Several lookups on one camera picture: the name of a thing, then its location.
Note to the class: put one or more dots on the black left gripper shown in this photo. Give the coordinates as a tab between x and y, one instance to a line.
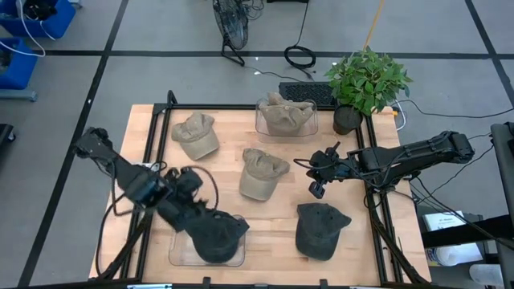
178	200

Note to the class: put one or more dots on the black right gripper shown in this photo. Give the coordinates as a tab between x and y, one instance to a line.
327	166

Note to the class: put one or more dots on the tan baseball cap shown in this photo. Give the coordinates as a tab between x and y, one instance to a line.
197	138
261	172
285	116

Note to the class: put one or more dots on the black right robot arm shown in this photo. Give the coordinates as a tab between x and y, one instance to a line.
401	158

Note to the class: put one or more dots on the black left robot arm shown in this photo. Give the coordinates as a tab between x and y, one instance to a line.
120	172

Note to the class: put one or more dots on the clear plastic tray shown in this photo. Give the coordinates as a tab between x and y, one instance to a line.
178	257
287	139

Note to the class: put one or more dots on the black plant pot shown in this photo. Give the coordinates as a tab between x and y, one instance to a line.
347	119

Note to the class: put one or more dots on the black keyboard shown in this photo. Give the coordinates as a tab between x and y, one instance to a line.
305	92

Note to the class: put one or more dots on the green leafy plant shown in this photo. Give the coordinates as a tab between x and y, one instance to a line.
367	80

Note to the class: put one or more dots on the white booklet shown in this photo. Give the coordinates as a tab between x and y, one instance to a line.
443	221

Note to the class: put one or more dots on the black shelf bar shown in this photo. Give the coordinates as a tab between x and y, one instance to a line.
462	237

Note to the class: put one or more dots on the black floor fan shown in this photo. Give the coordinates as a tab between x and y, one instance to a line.
231	20

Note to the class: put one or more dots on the white roll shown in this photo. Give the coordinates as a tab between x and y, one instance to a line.
486	275

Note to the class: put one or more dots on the black chair base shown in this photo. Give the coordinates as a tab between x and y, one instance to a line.
5	134

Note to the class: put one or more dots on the grey cart base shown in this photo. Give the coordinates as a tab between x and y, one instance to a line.
18	95

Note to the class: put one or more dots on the blue plastic bin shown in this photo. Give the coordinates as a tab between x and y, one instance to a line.
60	20
20	68

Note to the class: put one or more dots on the black aluminium frame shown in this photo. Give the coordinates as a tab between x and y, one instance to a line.
209	107

